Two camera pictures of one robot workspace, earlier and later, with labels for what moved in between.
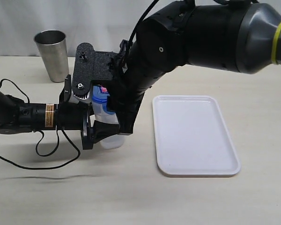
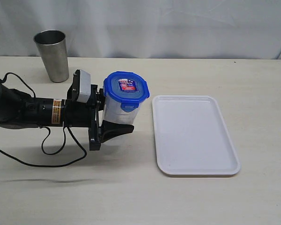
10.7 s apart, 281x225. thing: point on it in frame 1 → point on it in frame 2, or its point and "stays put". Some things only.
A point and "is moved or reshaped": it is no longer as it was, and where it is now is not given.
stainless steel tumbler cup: (52, 45) stays put
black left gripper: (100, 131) → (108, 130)
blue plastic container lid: (99, 95) is moved or reshaped
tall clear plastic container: (101, 114) is moved or reshaped
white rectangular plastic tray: (191, 137) stays put
